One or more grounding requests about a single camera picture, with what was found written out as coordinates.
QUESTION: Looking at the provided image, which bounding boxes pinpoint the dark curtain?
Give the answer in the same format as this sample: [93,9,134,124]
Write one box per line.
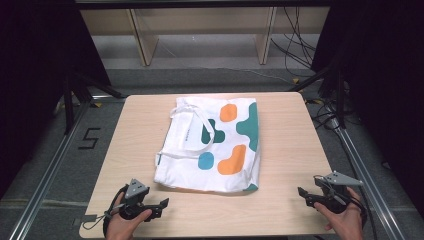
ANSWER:
[310,0,424,218]
[0,0,112,199]

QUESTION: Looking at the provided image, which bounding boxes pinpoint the black metal beam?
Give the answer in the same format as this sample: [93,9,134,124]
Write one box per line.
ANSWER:
[74,0,334,10]

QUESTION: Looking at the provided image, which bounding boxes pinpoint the white tote bag coloured patches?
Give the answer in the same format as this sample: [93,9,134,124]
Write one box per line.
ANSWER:
[153,96,261,194]

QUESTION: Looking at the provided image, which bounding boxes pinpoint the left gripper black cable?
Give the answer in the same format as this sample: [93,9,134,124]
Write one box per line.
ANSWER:
[81,185,129,238]

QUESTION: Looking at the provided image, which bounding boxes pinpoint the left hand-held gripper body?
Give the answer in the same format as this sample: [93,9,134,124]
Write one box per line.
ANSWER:
[117,178,155,221]

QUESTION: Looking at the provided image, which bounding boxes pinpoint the person's right hand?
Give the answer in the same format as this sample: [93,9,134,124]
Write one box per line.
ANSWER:
[313,186,365,240]

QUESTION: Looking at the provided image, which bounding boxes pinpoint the person's left hand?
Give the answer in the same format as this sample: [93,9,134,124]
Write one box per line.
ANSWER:
[105,208,153,240]

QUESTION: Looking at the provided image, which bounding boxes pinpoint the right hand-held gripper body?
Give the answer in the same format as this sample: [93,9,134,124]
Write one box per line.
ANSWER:
[313,170,364,215]

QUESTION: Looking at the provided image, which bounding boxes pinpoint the black metal stand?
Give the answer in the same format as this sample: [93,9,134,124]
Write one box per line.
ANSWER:
[288,58,348,130]
[62,68,124,135]

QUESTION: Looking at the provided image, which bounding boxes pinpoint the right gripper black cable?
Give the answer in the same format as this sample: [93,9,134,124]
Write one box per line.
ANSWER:
[346,194,369,231]

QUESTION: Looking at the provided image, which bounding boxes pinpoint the thin white floor cable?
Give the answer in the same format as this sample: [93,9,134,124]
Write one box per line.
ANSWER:
[199,66,295,85]

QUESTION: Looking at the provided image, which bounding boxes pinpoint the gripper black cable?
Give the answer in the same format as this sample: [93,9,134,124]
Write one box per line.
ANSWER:
[81,185,129,238]
[346,194,369,231]

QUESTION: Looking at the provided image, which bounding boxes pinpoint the black floor cable bundle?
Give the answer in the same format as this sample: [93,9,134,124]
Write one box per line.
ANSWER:
[305,98,342,132]

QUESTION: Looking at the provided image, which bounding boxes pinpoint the black hanging cables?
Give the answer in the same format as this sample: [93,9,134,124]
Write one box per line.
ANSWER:
[270,6,317,69]

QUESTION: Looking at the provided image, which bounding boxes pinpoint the metal floor rail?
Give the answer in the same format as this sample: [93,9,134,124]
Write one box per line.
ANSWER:
[7,96,93,240]
[332,125,407,240]

